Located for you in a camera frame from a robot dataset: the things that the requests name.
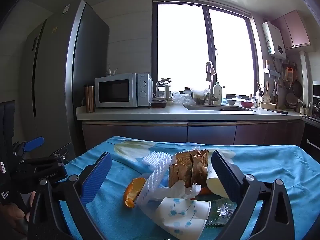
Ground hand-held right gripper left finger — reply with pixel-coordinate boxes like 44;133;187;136
27;151;113;240

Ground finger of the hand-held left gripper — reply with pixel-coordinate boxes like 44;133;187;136
12;137;45;159
49;142;73;166

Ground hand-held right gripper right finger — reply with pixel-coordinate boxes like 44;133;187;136
211;150;295;240

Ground cream plastic bottle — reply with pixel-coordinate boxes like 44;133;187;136
205;166;230;199

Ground brown foil snack wrapper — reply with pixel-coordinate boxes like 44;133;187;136
169;152;193;188
190;149;210;187

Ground green plastic wrapper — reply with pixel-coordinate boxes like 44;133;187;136
206;198;238;228

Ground white tissue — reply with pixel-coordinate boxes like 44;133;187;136
150;180;202;203

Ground white paper cup blue dots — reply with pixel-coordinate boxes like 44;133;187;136
149;197;212;239

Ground white foam fruit net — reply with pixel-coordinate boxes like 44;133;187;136
137;151;172;205

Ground person's left hand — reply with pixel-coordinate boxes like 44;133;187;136
0;202;27;232

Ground blue floral tablecloth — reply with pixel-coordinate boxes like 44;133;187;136
60;136;320;240

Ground copper travel tumbler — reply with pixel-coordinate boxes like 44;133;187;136
84;84;96;113

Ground grey refrigerator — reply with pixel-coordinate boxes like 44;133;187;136
19;0;110;165

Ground steel sink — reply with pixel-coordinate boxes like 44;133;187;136
182;104;255;112

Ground kitchen base cabinet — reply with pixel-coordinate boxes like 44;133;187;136
81;119;303;150

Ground white microwave oven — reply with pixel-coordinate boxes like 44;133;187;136
94;73;153;108

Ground glass jar with dark contents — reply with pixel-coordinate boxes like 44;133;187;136
191;89;210;105

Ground white pump soap bottle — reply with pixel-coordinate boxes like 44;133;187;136
213;79;223;105

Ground steel kitchen faucet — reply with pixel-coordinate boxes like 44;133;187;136
205;61;218;105

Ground utensil holder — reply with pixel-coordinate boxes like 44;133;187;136
256;80;265;103

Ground white slotted spatula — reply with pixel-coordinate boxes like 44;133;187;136
262;81;272;103

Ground clear plastic bag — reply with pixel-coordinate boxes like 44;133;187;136
172;91;195;105

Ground black stove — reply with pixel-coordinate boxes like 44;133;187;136
300;116;320;155

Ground dark red lidded container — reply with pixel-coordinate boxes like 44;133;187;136
150;99;167;109

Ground glass jug with lid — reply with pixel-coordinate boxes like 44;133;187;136
156;78;173;101

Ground cloth on faucet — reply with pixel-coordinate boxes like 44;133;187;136
205;62;216;76

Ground hanging frying pan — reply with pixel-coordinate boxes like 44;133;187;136
291;79;303;98

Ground white vertical pipe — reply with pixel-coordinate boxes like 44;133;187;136
299;51;310;105

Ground dark framed window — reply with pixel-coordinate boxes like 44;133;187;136
152;1;259;93

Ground white water heater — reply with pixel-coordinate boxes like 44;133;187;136
262;21;287;60

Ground grey wall rack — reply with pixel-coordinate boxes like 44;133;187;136
265;65;280;77

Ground pink wall cabinet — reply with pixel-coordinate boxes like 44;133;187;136
271;10;311;50

